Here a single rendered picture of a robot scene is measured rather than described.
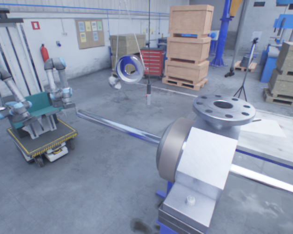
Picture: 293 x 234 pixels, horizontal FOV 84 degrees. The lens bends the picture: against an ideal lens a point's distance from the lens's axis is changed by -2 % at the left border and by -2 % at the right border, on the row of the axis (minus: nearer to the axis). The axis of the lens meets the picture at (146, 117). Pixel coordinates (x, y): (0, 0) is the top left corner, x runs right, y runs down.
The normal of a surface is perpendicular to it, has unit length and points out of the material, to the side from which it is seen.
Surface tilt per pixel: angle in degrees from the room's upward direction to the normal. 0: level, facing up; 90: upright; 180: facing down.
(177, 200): 0
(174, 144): 44
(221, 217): 0
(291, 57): 90
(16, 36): 90
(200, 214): 0
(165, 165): 80
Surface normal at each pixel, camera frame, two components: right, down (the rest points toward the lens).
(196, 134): -0.37, -0.31
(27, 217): 0.00, -0.87
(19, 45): 0.77, 0.32
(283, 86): -0.46, 0.44
